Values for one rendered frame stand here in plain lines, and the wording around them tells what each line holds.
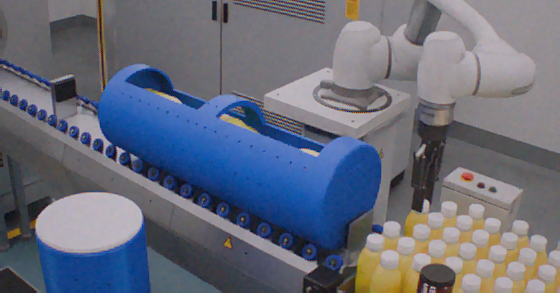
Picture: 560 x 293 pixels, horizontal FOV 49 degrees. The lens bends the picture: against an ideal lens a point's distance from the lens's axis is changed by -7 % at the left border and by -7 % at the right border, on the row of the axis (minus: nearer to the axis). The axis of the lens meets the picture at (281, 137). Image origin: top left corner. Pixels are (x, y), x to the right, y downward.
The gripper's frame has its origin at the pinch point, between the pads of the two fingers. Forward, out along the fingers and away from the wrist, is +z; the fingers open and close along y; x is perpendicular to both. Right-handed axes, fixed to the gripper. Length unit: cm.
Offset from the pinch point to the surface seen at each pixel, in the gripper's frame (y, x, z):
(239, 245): 21, -42, 23
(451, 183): -14.8, 1.0, 2.2
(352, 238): 13.6, -11.0, 10.7
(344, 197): 12.9, -15.0, 0.7
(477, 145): -270, -88, 108
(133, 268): 53, -48, 18
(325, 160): 16.8, -18.8, -9.4
